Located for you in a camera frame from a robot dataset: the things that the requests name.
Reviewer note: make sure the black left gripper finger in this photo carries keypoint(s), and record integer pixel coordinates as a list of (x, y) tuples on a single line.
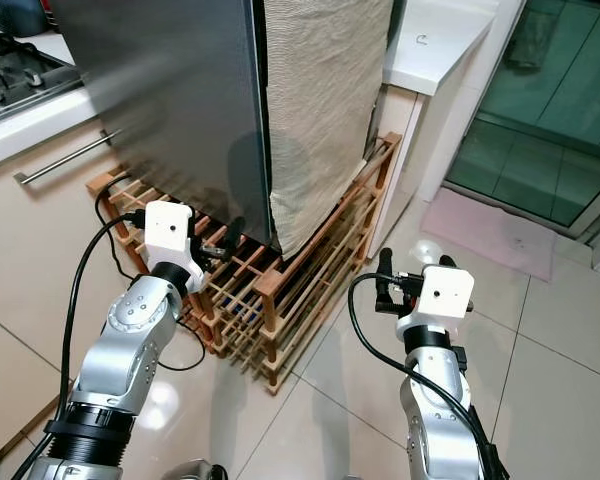
[(235, 232)]

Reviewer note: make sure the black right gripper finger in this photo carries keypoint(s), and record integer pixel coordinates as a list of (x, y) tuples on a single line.
[(448, 262), (385, 280)]

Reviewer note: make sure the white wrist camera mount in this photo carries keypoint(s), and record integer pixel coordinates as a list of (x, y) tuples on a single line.
[(445, 292), (168, 230)]

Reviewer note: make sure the steel gas stove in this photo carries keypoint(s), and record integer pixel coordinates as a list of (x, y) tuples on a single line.
[(20, 80)]

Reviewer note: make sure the grey robot left leg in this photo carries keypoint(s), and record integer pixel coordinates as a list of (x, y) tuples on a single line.
[(192, 470)]

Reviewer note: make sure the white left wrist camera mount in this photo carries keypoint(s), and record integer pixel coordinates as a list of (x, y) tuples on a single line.
[(168, 230)]

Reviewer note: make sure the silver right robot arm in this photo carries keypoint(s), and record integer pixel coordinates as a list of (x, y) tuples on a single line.
[(440, 400)]

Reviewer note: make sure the beige cloth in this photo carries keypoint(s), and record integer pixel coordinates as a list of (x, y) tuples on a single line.
[(325, 110)]

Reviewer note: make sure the wooden slatted rack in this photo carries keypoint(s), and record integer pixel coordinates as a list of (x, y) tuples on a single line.
[(265, 300)]

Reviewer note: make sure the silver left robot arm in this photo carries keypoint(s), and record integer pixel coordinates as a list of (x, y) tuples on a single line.
[(130, 340)]

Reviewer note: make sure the dark grey mini fridge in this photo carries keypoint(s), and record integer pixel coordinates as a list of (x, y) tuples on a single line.
[(160, 100)]

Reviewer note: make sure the green glass sliding door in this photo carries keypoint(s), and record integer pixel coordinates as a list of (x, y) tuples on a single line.
[(540, 130)]

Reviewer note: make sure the pink floor mat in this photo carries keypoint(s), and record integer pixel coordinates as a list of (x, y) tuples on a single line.
[(490, 232)]

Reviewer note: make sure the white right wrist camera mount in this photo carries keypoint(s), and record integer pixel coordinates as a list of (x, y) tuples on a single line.
[(445, 292)]

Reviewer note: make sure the cream kitchen cabinet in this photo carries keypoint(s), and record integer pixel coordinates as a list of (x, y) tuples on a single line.
[(30, 260)]

